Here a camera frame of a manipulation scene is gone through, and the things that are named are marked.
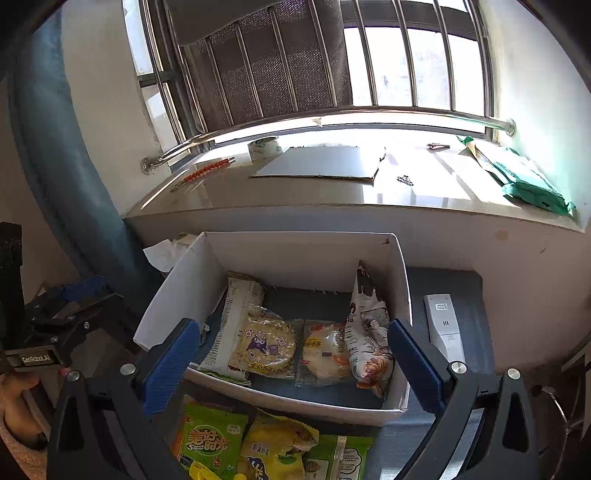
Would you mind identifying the green and white snack packet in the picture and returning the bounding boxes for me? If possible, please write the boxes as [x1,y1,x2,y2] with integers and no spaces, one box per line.
[302,434,374,480]

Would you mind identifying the small bright yellow snack packet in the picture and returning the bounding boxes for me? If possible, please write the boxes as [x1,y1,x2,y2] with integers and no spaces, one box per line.
[188,460,222,480]

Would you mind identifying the blue curtain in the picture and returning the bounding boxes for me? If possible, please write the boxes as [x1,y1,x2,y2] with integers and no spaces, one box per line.
[9,9,155,298]

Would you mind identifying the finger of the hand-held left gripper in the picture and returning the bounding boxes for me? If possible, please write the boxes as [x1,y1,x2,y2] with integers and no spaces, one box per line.
[25,274,110,319]
[28,292,139,354]

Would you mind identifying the tape roll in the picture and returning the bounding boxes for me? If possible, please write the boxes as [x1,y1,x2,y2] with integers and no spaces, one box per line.
[248,137,283,161]

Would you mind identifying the person's left forearm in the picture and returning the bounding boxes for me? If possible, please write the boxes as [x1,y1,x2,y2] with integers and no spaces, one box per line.
[0,411,49,480]

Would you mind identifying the steel window guard bars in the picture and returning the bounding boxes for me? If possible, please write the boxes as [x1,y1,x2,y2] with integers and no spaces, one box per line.
[122,0,517,175]

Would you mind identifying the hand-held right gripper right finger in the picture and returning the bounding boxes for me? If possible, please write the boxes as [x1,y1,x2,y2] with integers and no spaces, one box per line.
[387,318,541,480]

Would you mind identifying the grey hanging cloth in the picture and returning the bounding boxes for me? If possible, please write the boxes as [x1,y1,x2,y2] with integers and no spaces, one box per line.
[166,0,354,132]

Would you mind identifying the long white snack packet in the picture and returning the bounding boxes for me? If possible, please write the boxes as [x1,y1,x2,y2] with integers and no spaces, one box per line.
[198,273,265,381]

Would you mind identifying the strip of orange wall plugs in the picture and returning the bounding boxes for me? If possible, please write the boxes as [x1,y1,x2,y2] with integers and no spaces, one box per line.
[182,157,236,183]

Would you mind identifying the round cake packet orange print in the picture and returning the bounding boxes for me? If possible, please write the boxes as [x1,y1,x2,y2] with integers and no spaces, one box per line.
[295,318,354,387]

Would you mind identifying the crumpled white tissue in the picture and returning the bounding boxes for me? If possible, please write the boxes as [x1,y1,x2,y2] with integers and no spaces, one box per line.
[143,233,199,273]

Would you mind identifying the round yellow cake packet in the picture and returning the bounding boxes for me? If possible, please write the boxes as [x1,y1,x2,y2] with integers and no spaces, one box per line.
[228,302,298,379]

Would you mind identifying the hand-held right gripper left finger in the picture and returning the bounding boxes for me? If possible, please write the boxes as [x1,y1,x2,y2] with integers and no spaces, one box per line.
[46,318,204,480]

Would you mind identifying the white illustrated snack bag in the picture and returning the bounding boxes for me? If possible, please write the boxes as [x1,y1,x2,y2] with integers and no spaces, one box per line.
[344,261,395,398]

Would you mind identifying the person's left hand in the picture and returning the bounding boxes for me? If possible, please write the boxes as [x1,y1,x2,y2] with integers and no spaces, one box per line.
[0,367,71,437]

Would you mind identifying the green snack packet yellow lettering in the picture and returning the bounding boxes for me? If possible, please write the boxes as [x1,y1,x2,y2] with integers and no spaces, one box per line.
[171,399,250,480]

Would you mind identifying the white remote control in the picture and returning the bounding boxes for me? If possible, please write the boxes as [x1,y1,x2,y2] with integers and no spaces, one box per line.
[424,294,466,365]

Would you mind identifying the flat cardboard sheet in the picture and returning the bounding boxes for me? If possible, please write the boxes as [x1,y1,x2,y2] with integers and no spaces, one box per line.
[249,145,386,185]

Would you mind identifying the white cardboard box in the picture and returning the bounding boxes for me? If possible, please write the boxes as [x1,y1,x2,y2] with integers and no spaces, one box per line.
[134,232,413,428]

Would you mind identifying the green plastic bag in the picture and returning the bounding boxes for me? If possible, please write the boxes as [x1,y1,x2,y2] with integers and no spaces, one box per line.
[457,135,575,215]

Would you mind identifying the metal chair frame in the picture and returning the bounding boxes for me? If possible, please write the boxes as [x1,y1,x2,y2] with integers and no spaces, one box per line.
[531,383,591,462]

